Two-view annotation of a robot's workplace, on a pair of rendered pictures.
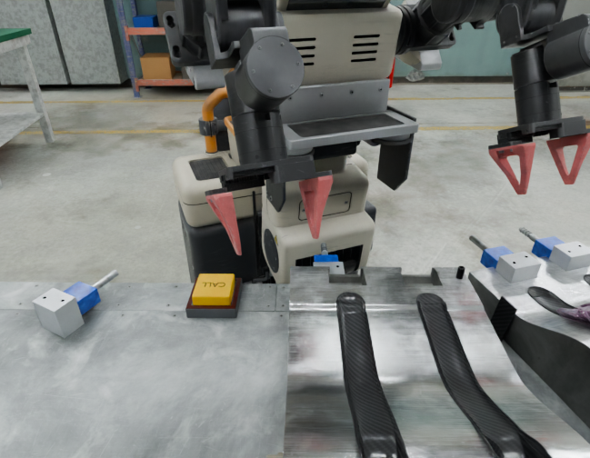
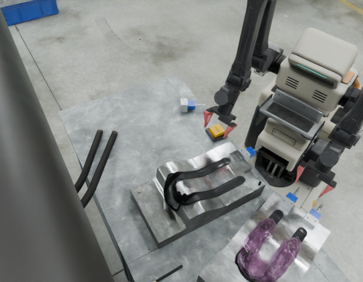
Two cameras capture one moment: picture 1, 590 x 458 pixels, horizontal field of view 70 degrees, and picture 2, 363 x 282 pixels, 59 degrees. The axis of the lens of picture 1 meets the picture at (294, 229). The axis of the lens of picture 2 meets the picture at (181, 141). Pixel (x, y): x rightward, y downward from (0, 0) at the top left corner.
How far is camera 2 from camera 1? 1.02 m
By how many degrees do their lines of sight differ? 45
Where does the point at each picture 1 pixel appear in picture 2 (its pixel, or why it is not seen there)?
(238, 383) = (194, 154)
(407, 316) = (230, 175)
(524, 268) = (283, 203)
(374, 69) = (322, 105)
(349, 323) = (218, 164)
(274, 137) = (224, 108)
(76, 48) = not seen: outside the picture
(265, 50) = (220, 93)
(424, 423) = (192, 183)
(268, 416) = not seen: hidden behind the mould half
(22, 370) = (168, 112)
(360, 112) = (305, 116)
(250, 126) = not seen: hidden behind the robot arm
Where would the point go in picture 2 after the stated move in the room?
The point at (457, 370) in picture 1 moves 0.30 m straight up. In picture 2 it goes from (220, 192) to (233, 146)
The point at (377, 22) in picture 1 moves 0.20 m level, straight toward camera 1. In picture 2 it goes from (327, 91) to (283, 101)
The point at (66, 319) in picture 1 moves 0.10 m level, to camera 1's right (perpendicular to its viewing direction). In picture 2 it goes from (183, 108) to (193, 121)
